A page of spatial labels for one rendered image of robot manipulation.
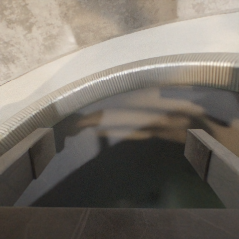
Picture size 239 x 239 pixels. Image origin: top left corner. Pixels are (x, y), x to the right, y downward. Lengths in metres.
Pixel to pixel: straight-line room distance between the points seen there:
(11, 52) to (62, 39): 0.31
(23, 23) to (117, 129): 0.76
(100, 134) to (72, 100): 0.13
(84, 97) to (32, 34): 0.70
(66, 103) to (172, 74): 0.23
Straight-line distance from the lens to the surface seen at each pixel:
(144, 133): 0.50
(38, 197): 0.45
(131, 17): 0.89
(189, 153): 0.17
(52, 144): 0.17
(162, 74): 0.39
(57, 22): 0.98
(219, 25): 0.55
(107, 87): 0.40
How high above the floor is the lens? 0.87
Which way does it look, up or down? 49 degrees down
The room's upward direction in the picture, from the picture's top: 169 degrees counter-clockwise
